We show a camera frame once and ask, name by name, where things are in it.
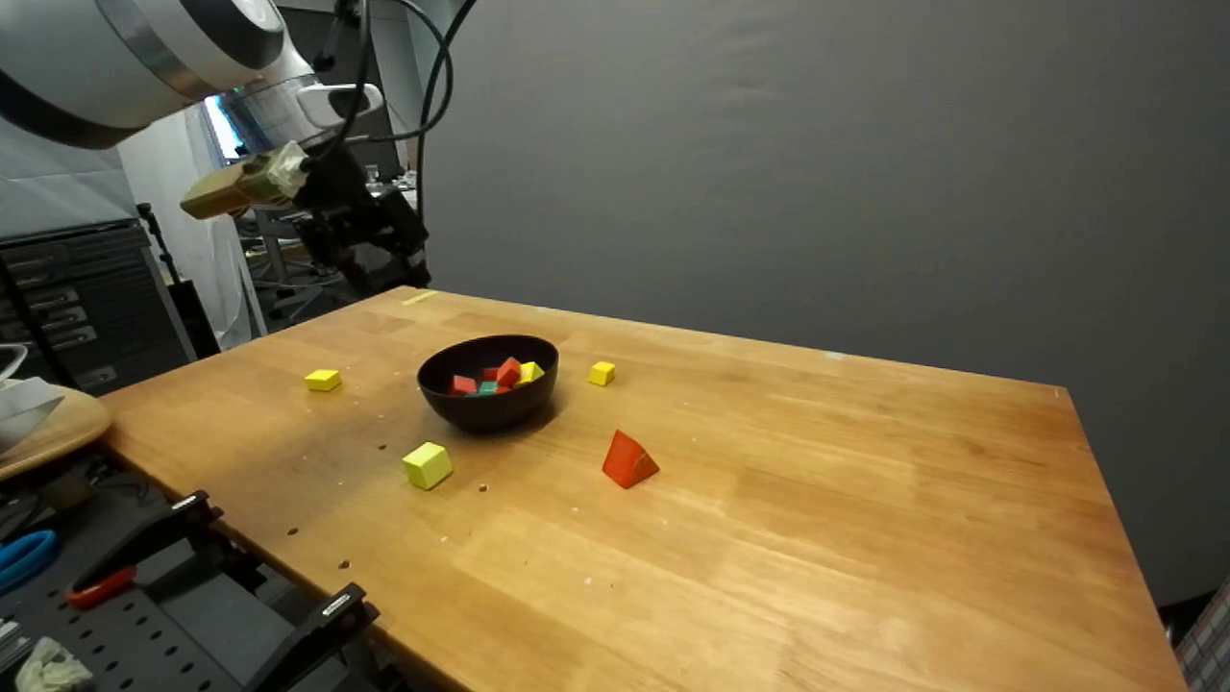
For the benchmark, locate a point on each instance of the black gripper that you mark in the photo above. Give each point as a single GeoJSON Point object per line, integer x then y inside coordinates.
{"type": "Point", "coordinates": [374, 238]}

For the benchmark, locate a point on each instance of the small red cube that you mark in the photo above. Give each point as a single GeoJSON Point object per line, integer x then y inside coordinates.
{"type": "Point", "coordinates": [510, 375]}

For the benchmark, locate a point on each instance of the yellow cube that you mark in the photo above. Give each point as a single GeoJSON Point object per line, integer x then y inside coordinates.
{"type": "Point", "coordinates": [429, 466]}
{"type": "Point", "coordinates": [325, 379]}
{"type": "Point", "coordinates": [530, 370]}

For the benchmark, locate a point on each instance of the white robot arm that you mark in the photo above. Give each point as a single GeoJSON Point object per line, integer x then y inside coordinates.
{"type": "Point", "coordinates": [101, 69]}

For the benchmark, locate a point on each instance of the black bowl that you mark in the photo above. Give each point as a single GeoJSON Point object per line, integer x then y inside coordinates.
{"type": "Point", "coordinates": [477, 358]}

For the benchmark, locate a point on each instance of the small yellow block behind bowl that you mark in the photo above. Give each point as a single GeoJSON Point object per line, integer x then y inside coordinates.
{"type": "Point", "coordinates": [601, 375]}

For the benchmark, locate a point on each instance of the yellow cube front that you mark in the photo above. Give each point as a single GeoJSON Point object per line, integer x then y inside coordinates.
{"type": "Point", "coordinates": [325, 379]}

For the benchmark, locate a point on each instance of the black equipment case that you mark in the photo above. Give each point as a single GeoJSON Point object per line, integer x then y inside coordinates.
{"type": "Point", "coordinates": [90, 306]}

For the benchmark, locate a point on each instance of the round wooden board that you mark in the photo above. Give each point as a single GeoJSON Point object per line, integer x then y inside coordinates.
{"type": "Point", "coordinates": [45, 434]}

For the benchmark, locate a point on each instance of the orange wedge block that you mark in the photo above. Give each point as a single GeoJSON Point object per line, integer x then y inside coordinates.
{"type": "Point", "coordinates": [629, 462]}

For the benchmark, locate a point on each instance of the black pegboard plate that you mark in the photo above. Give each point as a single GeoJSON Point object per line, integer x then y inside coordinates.
{"type": "Point", "coordinates": [193, 616]}

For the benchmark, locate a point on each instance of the crumpled white paper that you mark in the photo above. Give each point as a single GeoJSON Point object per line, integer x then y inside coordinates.
{"type": "Point", "coordinates": [51, 669]}

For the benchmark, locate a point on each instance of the wrist camera with yellow mount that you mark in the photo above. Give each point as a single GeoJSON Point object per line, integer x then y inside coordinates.
{"type": "Point", "coordinates": [250, 182]}

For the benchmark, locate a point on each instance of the red handled tool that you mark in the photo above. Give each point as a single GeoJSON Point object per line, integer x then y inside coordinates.
{"type": "Point", "coordinates": [101, 590]}

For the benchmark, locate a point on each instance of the blue handled scissors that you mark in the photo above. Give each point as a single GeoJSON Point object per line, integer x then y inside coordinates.
{"type": "Point", "coordinates": [24, 560]}

